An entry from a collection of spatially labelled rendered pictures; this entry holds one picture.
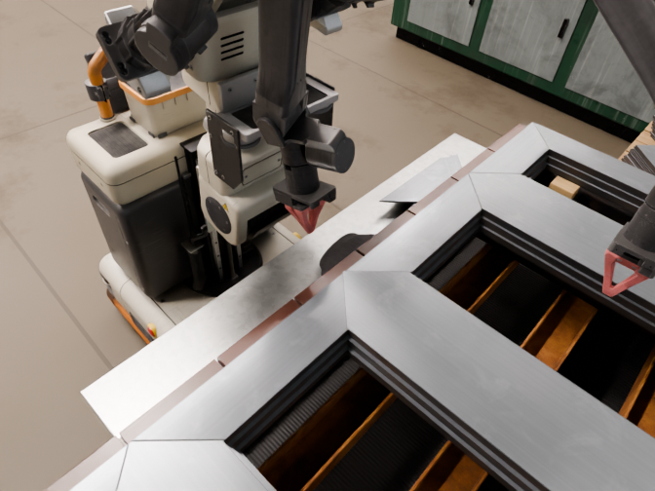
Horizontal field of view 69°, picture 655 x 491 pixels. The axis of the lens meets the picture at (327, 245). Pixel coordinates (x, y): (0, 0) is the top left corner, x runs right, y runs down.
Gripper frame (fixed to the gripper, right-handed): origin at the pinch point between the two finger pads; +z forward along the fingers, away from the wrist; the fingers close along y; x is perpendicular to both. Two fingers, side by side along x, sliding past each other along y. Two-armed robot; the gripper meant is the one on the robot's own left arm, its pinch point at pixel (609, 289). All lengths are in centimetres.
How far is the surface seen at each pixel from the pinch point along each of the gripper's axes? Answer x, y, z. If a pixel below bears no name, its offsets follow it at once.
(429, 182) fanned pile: 51, 40, 17
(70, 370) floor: 121, -31, 108
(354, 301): 32.2, -17.2, 17.1
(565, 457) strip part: -7.1, -16.7, 18.0
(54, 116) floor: 277, 37, 86
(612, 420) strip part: -10.1, -6.6, 15.5
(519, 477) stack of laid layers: -3.6, -22.4, 21.2
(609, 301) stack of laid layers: -1.5, 20.3, 11.8
